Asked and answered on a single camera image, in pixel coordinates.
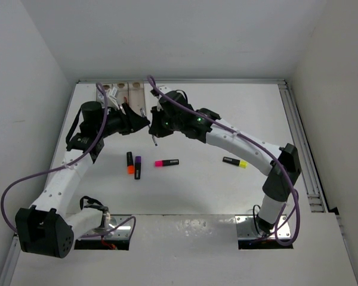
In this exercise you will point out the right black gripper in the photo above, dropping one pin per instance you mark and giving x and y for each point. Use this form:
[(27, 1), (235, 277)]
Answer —
[(156, 127)]

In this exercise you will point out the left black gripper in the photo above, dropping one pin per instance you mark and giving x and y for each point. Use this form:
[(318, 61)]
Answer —
[(129, 116)]

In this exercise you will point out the yellow highlighter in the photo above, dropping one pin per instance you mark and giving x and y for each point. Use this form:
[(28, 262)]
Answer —
[(236, 162)]

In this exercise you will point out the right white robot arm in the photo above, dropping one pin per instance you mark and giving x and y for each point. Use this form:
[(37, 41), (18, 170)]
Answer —
[(281, 165)]

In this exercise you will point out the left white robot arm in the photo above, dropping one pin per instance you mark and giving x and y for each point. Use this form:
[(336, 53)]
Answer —
[(45, 228)]

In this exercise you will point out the clear acrylic organizer tray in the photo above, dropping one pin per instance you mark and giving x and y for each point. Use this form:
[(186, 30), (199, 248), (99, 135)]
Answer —
[(134, 91)]

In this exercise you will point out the pink highlighter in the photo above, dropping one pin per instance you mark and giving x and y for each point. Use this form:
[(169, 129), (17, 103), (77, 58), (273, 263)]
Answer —
[(170, 162)]

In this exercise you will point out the purple highlighter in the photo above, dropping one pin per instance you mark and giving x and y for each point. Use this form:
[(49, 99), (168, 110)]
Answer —
[(137, 168)]

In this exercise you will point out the orange highlighter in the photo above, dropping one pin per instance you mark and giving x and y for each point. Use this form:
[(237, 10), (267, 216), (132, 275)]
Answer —
[(130, 163)]

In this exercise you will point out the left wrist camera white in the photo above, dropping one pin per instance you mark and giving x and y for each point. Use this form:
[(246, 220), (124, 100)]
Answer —
[(111, 94)]

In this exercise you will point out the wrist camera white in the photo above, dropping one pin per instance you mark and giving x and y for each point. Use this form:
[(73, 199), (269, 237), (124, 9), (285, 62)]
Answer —
[(162, 103), (111, 94)]

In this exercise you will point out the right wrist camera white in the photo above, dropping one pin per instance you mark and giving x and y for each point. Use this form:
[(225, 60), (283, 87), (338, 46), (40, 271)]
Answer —
[(162, 103)]

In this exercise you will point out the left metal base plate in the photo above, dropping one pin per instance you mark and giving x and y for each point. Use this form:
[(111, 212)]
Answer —
[(117, 227)]

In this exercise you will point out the metal base plate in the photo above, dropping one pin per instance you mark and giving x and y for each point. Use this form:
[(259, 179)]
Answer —
[(117, 227), (247, 231)]

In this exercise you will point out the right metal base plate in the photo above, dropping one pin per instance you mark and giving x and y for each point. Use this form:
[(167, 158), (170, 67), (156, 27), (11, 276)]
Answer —
[(247, 231)]

